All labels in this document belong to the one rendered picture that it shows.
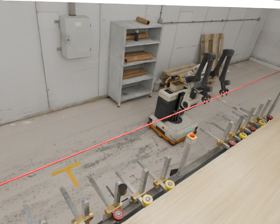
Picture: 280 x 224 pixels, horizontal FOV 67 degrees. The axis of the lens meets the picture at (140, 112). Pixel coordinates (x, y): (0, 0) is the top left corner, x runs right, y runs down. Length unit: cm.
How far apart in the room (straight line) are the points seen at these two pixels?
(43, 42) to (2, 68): 68
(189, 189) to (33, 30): 294
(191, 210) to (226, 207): 30
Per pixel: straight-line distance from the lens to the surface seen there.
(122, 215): 167
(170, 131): 347
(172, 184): 190
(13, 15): 350
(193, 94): 318
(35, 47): 366
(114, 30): 397
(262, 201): 216
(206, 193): 196
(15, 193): 305
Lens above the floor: 236
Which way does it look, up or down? 34 degrees down
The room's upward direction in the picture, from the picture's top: 9 degrees clockwise
